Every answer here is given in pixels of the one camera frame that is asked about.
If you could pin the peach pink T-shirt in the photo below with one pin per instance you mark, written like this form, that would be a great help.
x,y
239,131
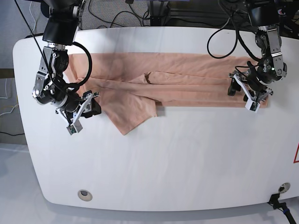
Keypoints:
x,y
132,85

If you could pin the red triangle warning sticker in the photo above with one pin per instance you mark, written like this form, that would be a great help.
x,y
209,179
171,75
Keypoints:
x,y
296,158

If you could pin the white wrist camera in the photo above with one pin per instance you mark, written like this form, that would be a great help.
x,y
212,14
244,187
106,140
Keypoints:
x,y
252,105
74,128

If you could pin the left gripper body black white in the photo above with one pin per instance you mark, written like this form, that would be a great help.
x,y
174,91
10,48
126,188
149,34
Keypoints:
x,y
249,81

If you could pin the grey table grommet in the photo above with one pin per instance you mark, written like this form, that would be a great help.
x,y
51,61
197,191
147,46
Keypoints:
x,y
85,195
284,187

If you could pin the right grey table grommet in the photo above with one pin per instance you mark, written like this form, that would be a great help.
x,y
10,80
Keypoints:
x,y
284,187

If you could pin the left grey table grommet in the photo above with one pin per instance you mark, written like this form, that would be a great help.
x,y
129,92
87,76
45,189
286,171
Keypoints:
x,y
85,195

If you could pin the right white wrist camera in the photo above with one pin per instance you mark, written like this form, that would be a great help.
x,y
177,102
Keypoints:
x,y
74,128

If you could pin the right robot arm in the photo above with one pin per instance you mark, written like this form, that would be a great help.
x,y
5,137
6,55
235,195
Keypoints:
x,y
50,87

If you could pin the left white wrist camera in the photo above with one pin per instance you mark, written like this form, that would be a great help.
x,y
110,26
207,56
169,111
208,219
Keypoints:
x,y
252,105

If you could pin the black clamp with cable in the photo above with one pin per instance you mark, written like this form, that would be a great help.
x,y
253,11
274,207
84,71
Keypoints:
x,y
277,205

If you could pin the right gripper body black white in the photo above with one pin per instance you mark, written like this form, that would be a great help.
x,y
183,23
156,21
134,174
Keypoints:
x,y
72,109

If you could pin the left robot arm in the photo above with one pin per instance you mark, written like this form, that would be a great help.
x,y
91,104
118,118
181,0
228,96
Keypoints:
x,y
270,67

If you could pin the black metal frame stand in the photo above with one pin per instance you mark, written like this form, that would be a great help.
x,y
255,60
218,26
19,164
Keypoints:
x,y
158,12

